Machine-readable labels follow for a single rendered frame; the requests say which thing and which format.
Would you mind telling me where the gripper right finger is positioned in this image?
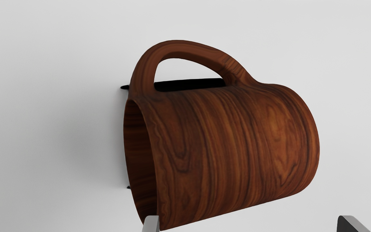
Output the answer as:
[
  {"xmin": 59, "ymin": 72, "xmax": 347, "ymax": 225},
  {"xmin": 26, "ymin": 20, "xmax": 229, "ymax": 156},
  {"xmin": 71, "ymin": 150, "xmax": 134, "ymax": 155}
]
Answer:
[{"xmin": 337, "ymin": 215, "xmax": 371, "ymax": 232}]

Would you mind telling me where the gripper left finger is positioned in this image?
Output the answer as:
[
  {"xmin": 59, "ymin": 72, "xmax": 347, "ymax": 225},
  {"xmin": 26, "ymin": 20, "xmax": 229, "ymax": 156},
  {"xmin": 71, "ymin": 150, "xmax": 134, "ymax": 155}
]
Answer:
[{"xmin": 142, "ymin": 215, "xmax": 160, "ymax": 232}]

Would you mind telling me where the brown wooden mug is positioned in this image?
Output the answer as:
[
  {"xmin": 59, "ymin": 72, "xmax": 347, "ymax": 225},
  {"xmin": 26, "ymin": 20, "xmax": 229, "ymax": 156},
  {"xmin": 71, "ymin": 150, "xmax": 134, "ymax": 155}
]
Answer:
[{"xmin": 123, "ymin": 40, "xmax": 320, "ymax": 231}]

